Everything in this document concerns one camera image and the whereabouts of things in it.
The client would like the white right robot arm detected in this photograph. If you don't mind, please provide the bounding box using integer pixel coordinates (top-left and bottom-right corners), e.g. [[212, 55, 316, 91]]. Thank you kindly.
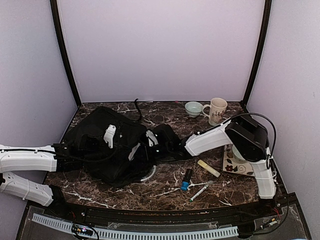
[[146, 113, 276, 217]]

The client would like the left black frame post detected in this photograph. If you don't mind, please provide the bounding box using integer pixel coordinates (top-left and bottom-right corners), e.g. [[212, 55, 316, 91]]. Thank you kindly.
[[49, 0, 82, 108]]

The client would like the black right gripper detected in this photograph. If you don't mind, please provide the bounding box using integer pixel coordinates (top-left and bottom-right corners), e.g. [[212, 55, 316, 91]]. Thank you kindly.
[[135, 143, 172, 161]]

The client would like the pink notebook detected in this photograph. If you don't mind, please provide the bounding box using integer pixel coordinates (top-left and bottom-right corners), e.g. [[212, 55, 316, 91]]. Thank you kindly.
[[128, 143, 141, 161]]

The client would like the black front rail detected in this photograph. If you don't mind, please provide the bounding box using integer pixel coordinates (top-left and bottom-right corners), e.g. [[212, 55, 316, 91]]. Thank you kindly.
[[45, 202, 285, 226]]

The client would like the black frame post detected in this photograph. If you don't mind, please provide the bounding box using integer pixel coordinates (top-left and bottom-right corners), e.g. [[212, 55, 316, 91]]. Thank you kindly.
[[49, 0, 82, 108], [240, 0, 273, 109]]

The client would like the white slotted cable duct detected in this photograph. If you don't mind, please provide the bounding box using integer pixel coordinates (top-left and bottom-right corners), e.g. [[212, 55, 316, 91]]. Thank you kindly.
[[31, 213, 239, 240]]

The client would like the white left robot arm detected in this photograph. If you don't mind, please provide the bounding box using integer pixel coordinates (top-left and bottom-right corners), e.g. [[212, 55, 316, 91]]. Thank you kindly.
[[0, 123, 120, 218]]

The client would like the cream floral mug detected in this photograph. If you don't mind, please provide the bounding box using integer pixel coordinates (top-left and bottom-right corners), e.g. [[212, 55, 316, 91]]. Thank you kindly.
[[202, 97, 228, 126]]

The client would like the black marker blue cap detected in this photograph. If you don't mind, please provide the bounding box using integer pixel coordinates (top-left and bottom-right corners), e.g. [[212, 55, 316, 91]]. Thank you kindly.
[[180, 168, 193, 191]]

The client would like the small celadon bowl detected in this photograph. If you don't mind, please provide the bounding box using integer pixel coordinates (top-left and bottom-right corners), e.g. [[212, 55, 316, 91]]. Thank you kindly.
[[184, 101, 203, 118]]

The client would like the small circuit board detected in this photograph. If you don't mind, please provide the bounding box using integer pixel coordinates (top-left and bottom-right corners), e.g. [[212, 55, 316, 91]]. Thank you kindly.
[[71, 224, 94, 237]]

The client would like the white pen green tip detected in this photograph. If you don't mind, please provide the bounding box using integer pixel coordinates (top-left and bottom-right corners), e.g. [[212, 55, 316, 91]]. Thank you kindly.
[[189, 180, 213, 203]]

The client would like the right black frame post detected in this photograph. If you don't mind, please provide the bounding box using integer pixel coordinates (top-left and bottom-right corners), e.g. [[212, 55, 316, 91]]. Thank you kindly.
[[240, 0, 273, 109]]

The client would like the floral square plate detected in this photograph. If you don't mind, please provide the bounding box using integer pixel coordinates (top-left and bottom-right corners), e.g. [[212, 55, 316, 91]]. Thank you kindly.
[[222, 144, 255, 177]]

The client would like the pale green bowl on plate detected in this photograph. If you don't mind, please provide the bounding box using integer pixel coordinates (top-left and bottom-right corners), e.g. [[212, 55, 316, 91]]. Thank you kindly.
[[231, 145, 245, 161]]

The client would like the black student bag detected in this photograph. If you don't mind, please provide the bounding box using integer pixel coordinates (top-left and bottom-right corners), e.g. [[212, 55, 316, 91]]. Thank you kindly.
[[74, 106, 156, 188]]

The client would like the yellow highlighter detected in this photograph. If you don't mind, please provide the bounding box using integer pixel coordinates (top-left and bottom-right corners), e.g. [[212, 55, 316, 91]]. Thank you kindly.
[[197, 160, 221, 178]]

